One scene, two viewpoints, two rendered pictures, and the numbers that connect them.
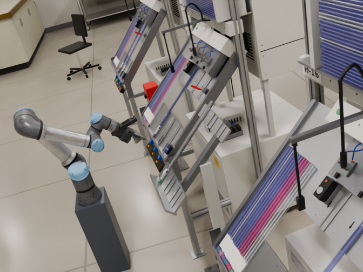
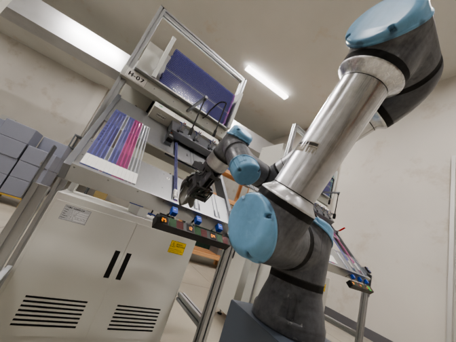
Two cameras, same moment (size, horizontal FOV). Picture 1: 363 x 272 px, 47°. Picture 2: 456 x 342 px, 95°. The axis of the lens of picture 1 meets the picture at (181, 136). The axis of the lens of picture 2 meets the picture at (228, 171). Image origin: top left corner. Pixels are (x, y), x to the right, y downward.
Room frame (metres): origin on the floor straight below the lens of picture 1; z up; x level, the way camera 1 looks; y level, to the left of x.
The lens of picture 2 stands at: (2.50, 1.02, 0.68)
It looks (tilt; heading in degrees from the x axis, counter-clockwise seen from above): 16 degrees up; 250
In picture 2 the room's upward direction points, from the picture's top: 20 degrees clockwise
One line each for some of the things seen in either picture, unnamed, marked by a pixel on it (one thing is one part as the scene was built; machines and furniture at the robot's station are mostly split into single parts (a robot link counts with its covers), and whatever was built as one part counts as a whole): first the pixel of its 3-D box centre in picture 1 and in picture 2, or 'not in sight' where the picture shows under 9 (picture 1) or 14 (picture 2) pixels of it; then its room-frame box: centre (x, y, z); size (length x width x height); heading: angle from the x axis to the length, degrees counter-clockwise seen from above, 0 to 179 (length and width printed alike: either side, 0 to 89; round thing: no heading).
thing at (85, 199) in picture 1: (87, 191); (291, 299); (2.12, 0.63, 0.60); 0.15 x 0.15 x 0.10
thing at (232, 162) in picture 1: (251, 156); (104, 261); (2.49, -0.45, 0.31); 0.70 x 0.65 x 0.62; 10
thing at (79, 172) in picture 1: (80, 175); (301, 245); (2.13, 0.63, 0.72); 0.13 x 0.12 x 0.14; 15
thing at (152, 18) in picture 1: (165, 64); not in sight; (3.87, -0.01, 0.66); 1.01 x 0.73 x 1.31; 100
